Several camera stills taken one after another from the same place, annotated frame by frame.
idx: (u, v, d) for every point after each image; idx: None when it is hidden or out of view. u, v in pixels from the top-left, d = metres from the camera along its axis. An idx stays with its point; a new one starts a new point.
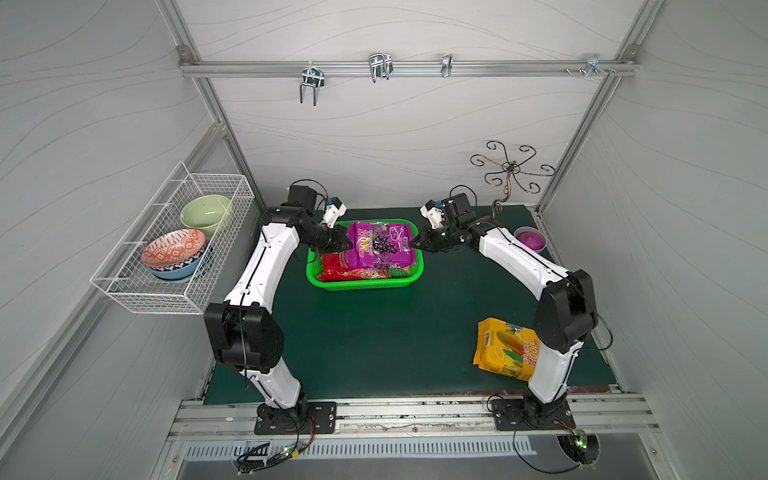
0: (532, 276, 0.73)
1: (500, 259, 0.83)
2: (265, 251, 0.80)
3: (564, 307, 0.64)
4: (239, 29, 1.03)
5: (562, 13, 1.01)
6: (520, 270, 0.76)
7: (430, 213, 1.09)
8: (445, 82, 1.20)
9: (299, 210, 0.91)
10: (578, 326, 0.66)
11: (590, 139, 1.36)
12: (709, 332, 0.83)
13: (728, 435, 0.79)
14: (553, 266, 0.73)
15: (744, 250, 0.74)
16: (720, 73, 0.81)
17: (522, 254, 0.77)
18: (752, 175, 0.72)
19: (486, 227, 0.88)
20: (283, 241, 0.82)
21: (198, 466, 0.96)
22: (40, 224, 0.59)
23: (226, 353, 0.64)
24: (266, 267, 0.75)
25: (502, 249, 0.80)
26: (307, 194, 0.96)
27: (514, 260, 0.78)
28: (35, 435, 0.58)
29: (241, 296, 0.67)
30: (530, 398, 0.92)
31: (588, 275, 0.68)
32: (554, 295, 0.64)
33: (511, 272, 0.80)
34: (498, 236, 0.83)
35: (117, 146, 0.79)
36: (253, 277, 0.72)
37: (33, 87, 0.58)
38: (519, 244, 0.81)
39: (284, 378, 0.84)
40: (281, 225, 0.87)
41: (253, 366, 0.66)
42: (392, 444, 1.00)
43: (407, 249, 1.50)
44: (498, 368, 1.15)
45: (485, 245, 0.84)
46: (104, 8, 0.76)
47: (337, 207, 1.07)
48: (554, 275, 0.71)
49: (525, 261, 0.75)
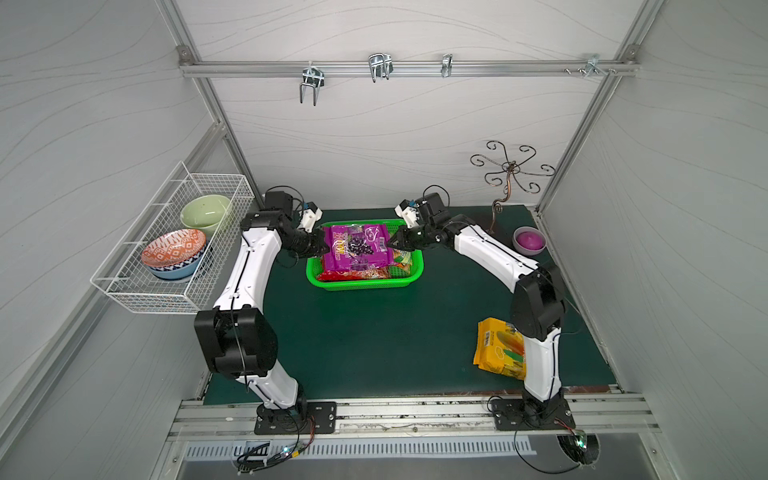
0: (506, 270, 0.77)
1: (475, 256, 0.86)
2: (250, 254, 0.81)
3: (537, 297, 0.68)
4: (239, 29, 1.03)
5: (562, 13, 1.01)
6: (494, 265, 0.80)
7: (405, 213, 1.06)
8: (446, 82, 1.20)
9: (279, 214, 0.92)
10: (551, 313, 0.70)
11: (590, 138, 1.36)
12: (710, 332, 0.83)
13: (729, 435, 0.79)
14: (523, 260, 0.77)
15: (745, 250, 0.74)
16: (720, 73, 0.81)
17: (496, 250, 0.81)
18: (752, 175, 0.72)
19: (460, 225, 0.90)
20: (266, 244, 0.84)
21: (198, 466, 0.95)
22: (40, 224, 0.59)
23: (221, 361, 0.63)
24: (252, 269, 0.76)
25: (476, 246, 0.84)
26: (283, 200, 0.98)
27: (488, 257, 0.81)
28: (35, 436, 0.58)
29: (231, 301, 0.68)
30: (530, 400, 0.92)
31: (556, 266, 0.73)
32: (527, 288, 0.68)
33: (486, 268, 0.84)
34: (472, 233, 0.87)
35: (117, 146, 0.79)
36: (241, 281, 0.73)
37: (33, 87, 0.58)
38: (492, 241, 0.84)
39: (282, 378, 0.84)
40: (262, 229, 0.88)
41: (250, 371, 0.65)
42: (392, 444, 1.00)
43: (384, 249, 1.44)
44: (498, 368, 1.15)
45: (459, 244, 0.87)
46: (104, 7, 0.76)
47: (313, 211, 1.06)
48: (525, 268, 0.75)
49: (499, 256, 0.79)
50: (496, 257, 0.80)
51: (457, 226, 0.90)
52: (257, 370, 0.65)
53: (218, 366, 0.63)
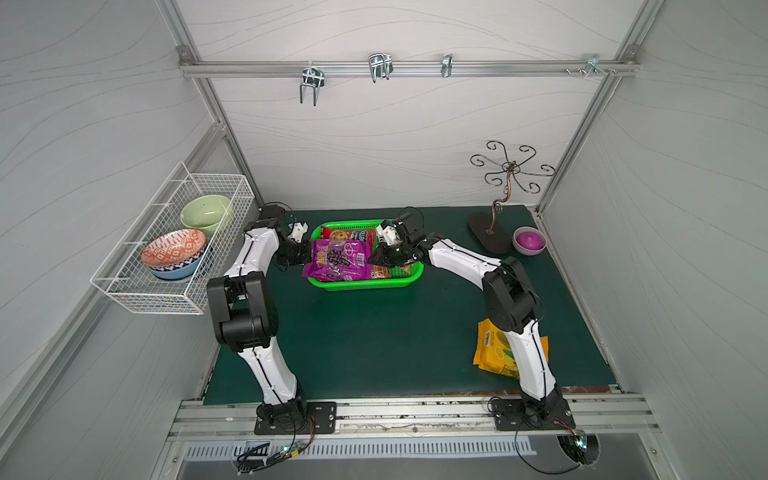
0: (475, 272, 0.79)
1: (447, 265, 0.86)
2: (254, 243, 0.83)
3: (503, 291, 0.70)
4: (239, 29, 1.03)
5: (562, 13, 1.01)
6: (465, 269, 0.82)
7: (385, 231, 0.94)
8: (446, 82, 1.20)
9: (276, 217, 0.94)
10: (522, 306, 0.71)
11: (590, 138, 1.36)
12: (710, 332, 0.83)
13: (729, 436, 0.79)
14: (487, 259, 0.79)
15: (745, 250, 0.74)
16: (720, 73, 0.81)
17: (464, 255, 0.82)
18: (752, 175, 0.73)
19: (433, 240, 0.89)
20: (269, 234, 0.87)
21: (198, 466, 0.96)
22: (40, 224, 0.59)
23: (227, 328, 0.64)
24: (257, 250, 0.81)
25: (447, 255, 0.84)
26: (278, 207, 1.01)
27: (458, 262, 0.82)
28: (34, 436, 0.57)
29: (239, 269, 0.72)
30: (531, 403, 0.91)
31: (518, 261, 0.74)
32: (492, 283, 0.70)
33: (459, 274, 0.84)
34: (442, 246, 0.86)
35: (117, 146, 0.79)
36: (246, 256, 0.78)
37: (33, 88, 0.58)
38: (461, 247, 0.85)
39: (282, 366, 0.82)
40: (264, 225, 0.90)
41: (256, 337, 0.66)
42: (392, 444, 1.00)
43: (363, 263, 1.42)
44: (498, 368, 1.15)
45: (434, 257, 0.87)
46: (104, 7, 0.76)
47: (303, 225, 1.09)
48: (491, 266, 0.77)
49: (466, 259, 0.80)
50: (465, 264, 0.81)
51: (430, 243, 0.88)
52: (263, 337, 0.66)
53: (224, 333, 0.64)
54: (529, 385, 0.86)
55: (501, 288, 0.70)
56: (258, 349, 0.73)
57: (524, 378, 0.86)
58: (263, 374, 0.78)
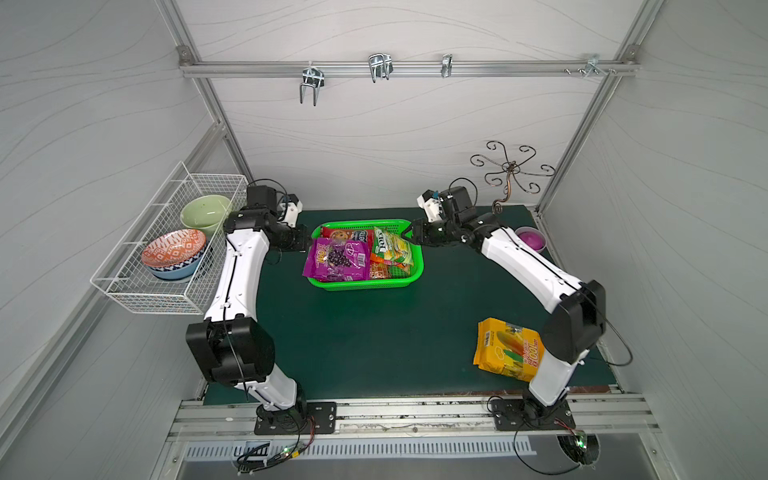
0: (544, 285, 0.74)
1: (506, 264, 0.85)
2: (238, 258, 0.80)
3: (578, 321, 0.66)
4: (239, 29, 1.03)
5: (562, 13, 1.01)
6: (530, 277, 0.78)
7: (428, 203, 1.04)
8: (446, 82, 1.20)
9: (260, 212, 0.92)
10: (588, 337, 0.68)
11: (591, 138, 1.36)
12: (709, 332, 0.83)
13: (730, 436, 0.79)
14: (565, 277, 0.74)
15: (744, 250, 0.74)
16: (720, 73, 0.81)
17: (533, 261, 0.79)
18: (752, 175, 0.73)
19: (491, 226, 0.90)
20: (252, 248, 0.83)
21: (198, 466, 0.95)
22: (40, 224, 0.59)
23: (217, 371, 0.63)
24: (242, 276, 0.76)
25: (510, 253, 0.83)
26: (266, 189, 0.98)
27: (523, 267, 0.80)
28: (34, 435, 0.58)
29: (223, 310, 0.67)
30: (531, 399, 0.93)
31: (602, 288, 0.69)
32: (569, 310, 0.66)
33: (518, 279, 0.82)
34: (505, 240, 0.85)
35: (117, 146, 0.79)
36: (230, 289, 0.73)
37: (32, 87, 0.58)
38: (526, 250, 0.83)
39: (281, 380, 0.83)
40: (246, 229, 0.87)
41: (249, 376, 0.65)
42: (392, 445, 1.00)
43: (363, 263, 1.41)
44: (498, 368, 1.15)
45: (490, 248, 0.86)
46: (104, 7, 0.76)
47: (294, 204, 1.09)
48: (568, 288, 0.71)
49: (536, 270, 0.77)
50: (534, 270, 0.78)
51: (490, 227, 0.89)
52: (255, 377, 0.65)
53: (215, 377, 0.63)
54: (541, 393, 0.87)
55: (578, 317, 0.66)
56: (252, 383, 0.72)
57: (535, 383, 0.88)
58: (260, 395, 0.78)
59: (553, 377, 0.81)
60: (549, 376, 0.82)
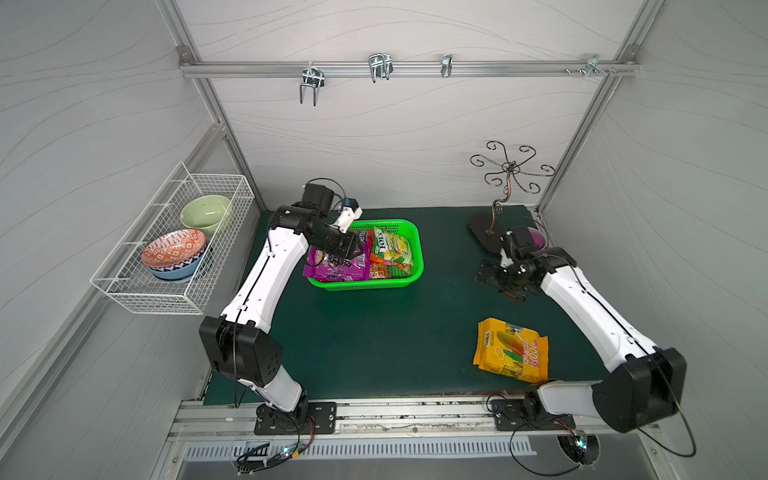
0: (607, 340, 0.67)
1: (567, 306, 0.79)
2: (270, 260, 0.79)
3: (643, 391, 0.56)
4: (239, 29, 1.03)
5: (562, 13, 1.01)
6: (592, 326, 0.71)
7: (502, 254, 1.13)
8: (446, 82, 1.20)
9: (307, 214, 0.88)
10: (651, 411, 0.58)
11: (591, 138, 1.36)
12: (709, 332, 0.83)
13: (730, 437, 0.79)
14: (636, 337, 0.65)
15: (745, 250, 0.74)
16: (720, 73, 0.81)
17: (600, 310, 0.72)
18: (752, 175, 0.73)
19: (557, 261, 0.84)
20: (287, 252, 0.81)
21: (197, 466, 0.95)
22: (41, 224, 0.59)
23: (221, 366, 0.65)
24: (268, 281, 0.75)
25: (573, 294, 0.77)
26: (321, 194, 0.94)
27: (586, 313, 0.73)
28: (34, 436, 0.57)
29: (237, 312, 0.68)
30: (531, 395, 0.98)
31: (681, 358, 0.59)
32: (634, 375, 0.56)
33: (579, 325, 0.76)
34: (571, 279, 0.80)
35: (117, 146, 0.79)
36: (252, 290, 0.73)
37: (32, 87, 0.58)
38: (594, 296, 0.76)
39: (284, 385, 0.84)
40: (288, 229, 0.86)
41: (249, 379, 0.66)
42: (392, 445, 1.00)
43: (363, 263, 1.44)
44: (498, 368, 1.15)
45: (551, 284, 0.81)
46: (104, 7, 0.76)
47: (354, 210, 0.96)
48: (636, 349, 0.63)
49: (602, 321, 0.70)
50: (599, 319, 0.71)
51: (552, 261, 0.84)
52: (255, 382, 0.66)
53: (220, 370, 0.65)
54: (550, 405, 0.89)
55: (644, 387, 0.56)
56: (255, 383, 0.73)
57: (547, 386, 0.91)
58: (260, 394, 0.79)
59: (572, 399, 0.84)
60: (567, 395, 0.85)
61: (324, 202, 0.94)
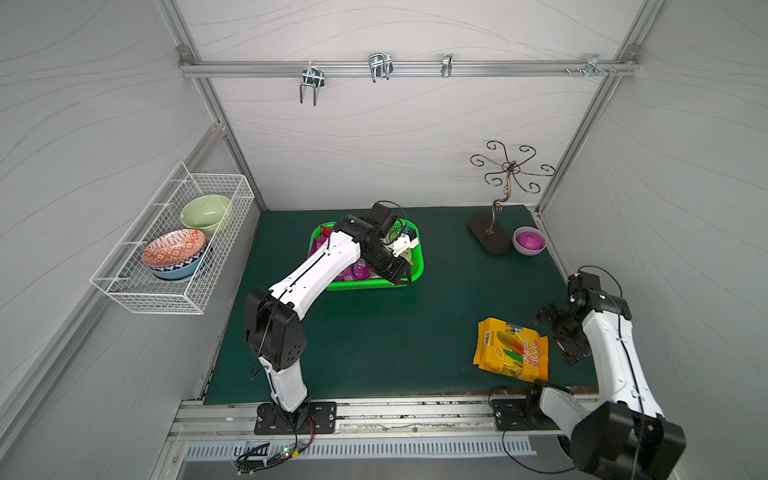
0: (612, 385, 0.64)
1: (594, 344, 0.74)
2: (325, 257, 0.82)
3: (616, 440, 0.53)
4: (239, 29, 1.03)
5: (562, 13, 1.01)
6: (606, 370, 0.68)
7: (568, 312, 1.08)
8: (446, 82, 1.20)
9: (370, 227, 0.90)
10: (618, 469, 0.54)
11: (591, 138, 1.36)
12: (709, 331, 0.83)
13: (729, 436, 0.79)
14: (643, 395, 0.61)
15: (745, 250, 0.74)
16: (720, 73, 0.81)
17: (621, 357, 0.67)
18: (753, 175, 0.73)
19: (610, 305, 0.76)
20: (343, 255, 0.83)
21: (197, 466, 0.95)
22: (41, 224, 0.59)
23: (252, 336, 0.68)
24: (318, 273, 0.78)
25: (604, 336, 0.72)
26: (387, 216, 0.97)
27: (607, 356, 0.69)
28: (33, 436, 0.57)
29: (284, 291, 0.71)
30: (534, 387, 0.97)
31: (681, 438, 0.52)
32: (614, 418, 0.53)
33: (595, 364, 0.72)
34: (612, 322, 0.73)
35: (117, 146, 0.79)
36: (301, 277, 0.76)
37: (33, 87, 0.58)
38: (629, 348, 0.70)
39: (294, 381, 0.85)
40: (348, 236, 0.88)
41: (268, 358, 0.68)
42: (392, 444, 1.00)
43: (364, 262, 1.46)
44: (498, 368, 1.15)
45: (590, 319, 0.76)
46: (104, 7, 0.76)
47: (409, 239, 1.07)
48: (635, 403, 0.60)
49: (618, 367, 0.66)
50: (616, 364, 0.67)
51: (605, 303, 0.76)
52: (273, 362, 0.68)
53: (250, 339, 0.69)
54: (547, 405, 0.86)
55: (619, 437, 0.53)
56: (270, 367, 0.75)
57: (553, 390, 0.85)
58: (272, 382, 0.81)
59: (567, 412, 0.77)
60: (565, 408, 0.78)
61: (387, 224, 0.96)
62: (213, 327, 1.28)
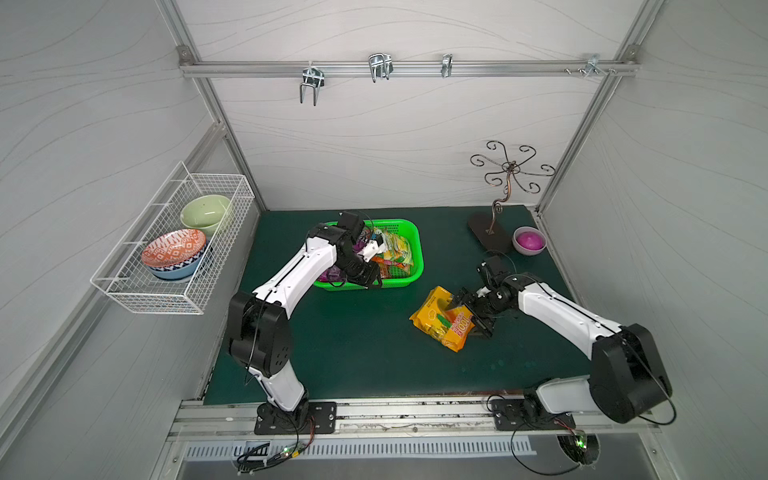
0: (579, 331, 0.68)
1: (541, 314, 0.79)
2: (304, 259, 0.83)
3: (619, 364, 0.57)
4: (239, 30, 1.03)
5: (562, 13, 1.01)
6: (566, 325, 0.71)
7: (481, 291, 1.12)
8: (446, 82, 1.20)
9: (343, 232, 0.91)
10: (643, 391, 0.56)
11: (590, 139, 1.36)
12: (710, 332, 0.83)
13: (729, 435, 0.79)
14: (601, 320, 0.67)
15: (746, 250, 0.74)
16: (720, 73, 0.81)
17: (566, 307, 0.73)
18: (752, 174, 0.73)
19: (525, 281, 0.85)
20: (322, 254, 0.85)
21: (198, 466, 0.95)
22: (41, 224, 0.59)
23: (236, 345, 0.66)
24: (299, 273, 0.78)
25: (542, 302, 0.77)
26: (355, 222, 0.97)
27: (557, 315, 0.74)
28: (34, 436, 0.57)
29: (267, 292, 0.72)
30: (530, 397, 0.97)
31: (646, 332, 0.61)
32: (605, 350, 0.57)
33: (555, 328, 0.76)
34: (537, 290, 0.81)
35: (117, 146, 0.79)
36: (283, 278, 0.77)
37: (32, 87, 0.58)
38: (561, 297, 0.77)
39: (287, 385, 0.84)
40: (324, 240, 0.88)
41: (256, 367, 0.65)
42: (392, 444, 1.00)
43: None
44: (425, 327, 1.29)
45: (524, 299, 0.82)
46: (104, 7, 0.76)
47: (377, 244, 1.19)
48: (603, 330, 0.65)
49: (570, 315, 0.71)
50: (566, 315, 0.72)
51: (521, 283, 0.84)
52: (261, 368, 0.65)
53: (233, 349, 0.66)
54: (553, 406, 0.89)
55: (619, 362, 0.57)
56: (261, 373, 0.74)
57: (548, 386, 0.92)
58: (265, 388, 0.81)
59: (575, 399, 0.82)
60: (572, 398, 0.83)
61: (357, 231, 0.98)
62: (212, 327, 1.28)
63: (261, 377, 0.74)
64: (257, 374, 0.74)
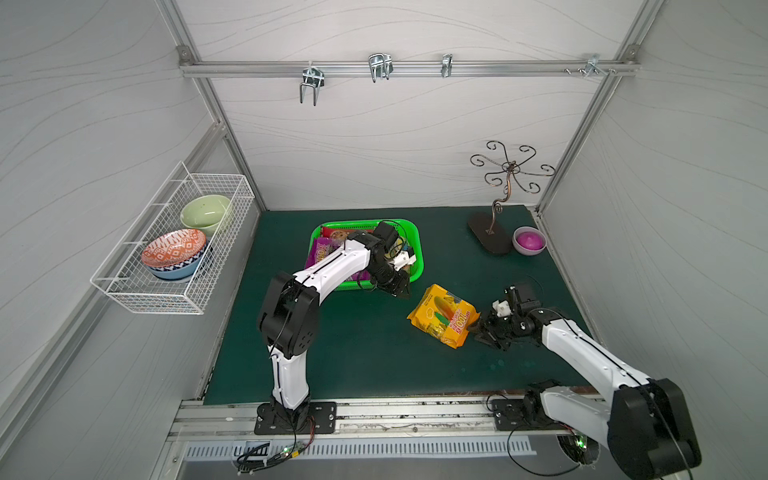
0: (604, 377, 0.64)
1: (566, 354, 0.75)
2: (342, 255, 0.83)
3: (643, 418, 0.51)
4: (239, 30, 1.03)
5: (562, 13, 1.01)
6: (590, 369, 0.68)
7: (502, 305, 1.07)
8: (446, 82, 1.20)
9: (378, 240, 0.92)
10: (669, 456, 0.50)
11: (590, 138, 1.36)
12: (710, 333, 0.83)
13: (730, 436, 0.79)
14: (628, 369, 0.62)
15: (744, 250, 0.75)
16: (720, 73, 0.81)
17: (592, 350, 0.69)
18: (752, 174, 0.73)
19: (551, 315, 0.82)
20: (359, 255, 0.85)
21: (197, 466, 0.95)
22: (40, 224, 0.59)
23: (269, 321, 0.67)
24: (336, 265, 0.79)
25: (567, 342, 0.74)
26: (392, 233, 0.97)
27: (582, 358, 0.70)
28: (33, 436, 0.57)
29: (306, 278, 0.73)
30: (531, 393, 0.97)
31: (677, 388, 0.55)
32: (627, 403, 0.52)
33: (579, 371, 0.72)
34: (563, 327, 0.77)
35: (117, 146, 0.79)
36: (322, 267, 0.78)
37: (32, 87, 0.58)
38: (588, 339, 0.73)
39: (296, 377, 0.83)
40: (361, 243, 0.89)
41: (281, 346, 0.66)
42: (393, 445, 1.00)
43: None
44: (425, 326, 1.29)
45: (548, 335, 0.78)
46: (104, 7, 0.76)
47: (408, 254, 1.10)
48: (629, 380, 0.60)
49: (595, 359, 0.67)
50: (591, 358, 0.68)
51: (546, 315, 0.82)
52: (285, 348, 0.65)
53: (265, 324, 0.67)
54: (550, 410, 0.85)
55: (644, 417, 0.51)
56: (279, 353, 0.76)
57: (553, 393, 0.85)
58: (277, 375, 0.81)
59: (575, 415, 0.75)
60: (571, 411, 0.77)
61: (391, 241, 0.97)
62: (212, 327, 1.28)
63: (279, 358, 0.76)
64: (278, 354, 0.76)
